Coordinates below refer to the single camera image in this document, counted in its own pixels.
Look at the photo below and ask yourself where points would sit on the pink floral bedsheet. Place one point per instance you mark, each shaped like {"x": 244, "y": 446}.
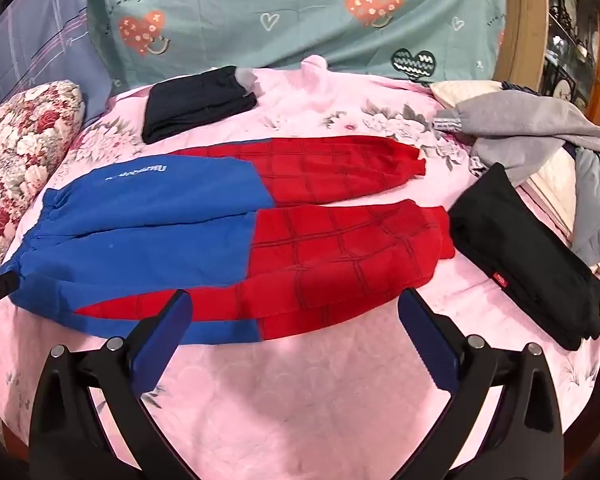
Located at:
{"x": 300, "y": 395}

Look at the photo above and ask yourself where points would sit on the wooden display cabinet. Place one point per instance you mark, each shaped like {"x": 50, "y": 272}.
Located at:
{"x": 555, "y": 25}

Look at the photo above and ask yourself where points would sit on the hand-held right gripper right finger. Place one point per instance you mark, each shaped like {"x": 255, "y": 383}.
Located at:
{"x": 430, "y": 340}

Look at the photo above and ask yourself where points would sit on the folded navy pants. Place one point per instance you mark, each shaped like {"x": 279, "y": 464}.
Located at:
{"x": 195, "y": 105}

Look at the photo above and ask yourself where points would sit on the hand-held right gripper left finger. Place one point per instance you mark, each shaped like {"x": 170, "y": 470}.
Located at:
{"x": 162, "y": 340}

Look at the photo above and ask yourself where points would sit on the blue plaid pillow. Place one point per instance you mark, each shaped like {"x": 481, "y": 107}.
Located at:
{"x": 35, "y": 35}

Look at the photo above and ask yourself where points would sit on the red floral pillow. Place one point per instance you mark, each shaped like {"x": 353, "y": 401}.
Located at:
{"x": 20, "y": 160}

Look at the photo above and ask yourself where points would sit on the blue-grey garment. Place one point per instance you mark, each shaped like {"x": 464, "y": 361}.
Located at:
{"x": 597, "y": 200}

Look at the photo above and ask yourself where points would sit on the folded black pants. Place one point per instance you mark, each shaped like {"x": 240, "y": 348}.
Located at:
{"x": 520, "y": 255}

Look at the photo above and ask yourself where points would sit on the green heart print pillow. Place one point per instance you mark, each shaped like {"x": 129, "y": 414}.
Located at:
{"x": 290, "y": 15}

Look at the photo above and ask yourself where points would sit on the blue and red pants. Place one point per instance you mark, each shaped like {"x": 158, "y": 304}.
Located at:
{"x": 180, "y": 240}

